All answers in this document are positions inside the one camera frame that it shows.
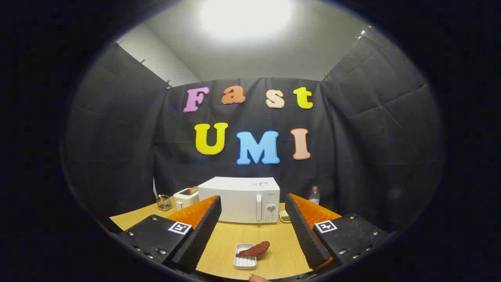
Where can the white toaster oven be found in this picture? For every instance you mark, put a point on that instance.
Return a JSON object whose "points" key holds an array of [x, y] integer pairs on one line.
{"points": [[238, 199]]}

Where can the red-brown meat piece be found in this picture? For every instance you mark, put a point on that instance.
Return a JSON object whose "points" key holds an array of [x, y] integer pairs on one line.
{"points": [[254, 249]]}

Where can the cream pop-up toaster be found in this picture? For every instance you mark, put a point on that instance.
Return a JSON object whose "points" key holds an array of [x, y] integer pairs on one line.
{"points": [[186, 200]]}

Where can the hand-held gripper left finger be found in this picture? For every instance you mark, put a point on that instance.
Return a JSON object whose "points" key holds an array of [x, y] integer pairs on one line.
{"points": [[203, 231]]}

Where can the white rectangular plate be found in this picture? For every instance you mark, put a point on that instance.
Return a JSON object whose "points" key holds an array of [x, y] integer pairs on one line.
{"points": [[239, 263]]}

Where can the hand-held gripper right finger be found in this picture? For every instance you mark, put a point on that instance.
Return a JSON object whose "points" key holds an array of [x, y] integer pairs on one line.
{"points": [[303, 231]]}

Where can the bright ceiling light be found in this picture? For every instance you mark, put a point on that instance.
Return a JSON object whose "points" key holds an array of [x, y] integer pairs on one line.
{"points": [[246, 17]]}

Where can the white divided bean dish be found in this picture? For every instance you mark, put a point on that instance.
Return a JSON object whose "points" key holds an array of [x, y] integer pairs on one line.
{"points": [[284, 216]]}

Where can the clear plastic water bottle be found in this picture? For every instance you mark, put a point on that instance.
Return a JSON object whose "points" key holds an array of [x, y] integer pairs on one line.
{"points": [[314, 196]]}

